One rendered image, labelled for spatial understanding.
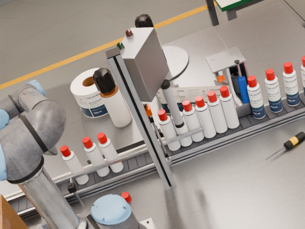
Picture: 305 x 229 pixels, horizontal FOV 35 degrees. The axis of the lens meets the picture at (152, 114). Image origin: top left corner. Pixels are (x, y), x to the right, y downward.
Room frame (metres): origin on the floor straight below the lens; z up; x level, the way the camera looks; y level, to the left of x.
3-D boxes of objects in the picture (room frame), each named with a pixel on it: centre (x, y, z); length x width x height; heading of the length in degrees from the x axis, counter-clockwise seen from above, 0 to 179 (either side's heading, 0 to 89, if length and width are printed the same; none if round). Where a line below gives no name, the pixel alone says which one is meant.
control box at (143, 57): (1.39, -0.03, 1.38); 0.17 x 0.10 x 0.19; 142
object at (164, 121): (1.48, -0.04, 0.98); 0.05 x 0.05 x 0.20
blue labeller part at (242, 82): (1.51, -0.38, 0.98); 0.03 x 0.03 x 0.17
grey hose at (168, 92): (1.38, -0.08, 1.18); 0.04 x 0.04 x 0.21
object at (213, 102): (1.47, -0.24, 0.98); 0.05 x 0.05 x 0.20
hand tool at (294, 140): (1.28, -0.43, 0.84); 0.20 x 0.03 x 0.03; 105
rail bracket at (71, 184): (1.43, 0.41, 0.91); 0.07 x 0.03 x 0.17; 177
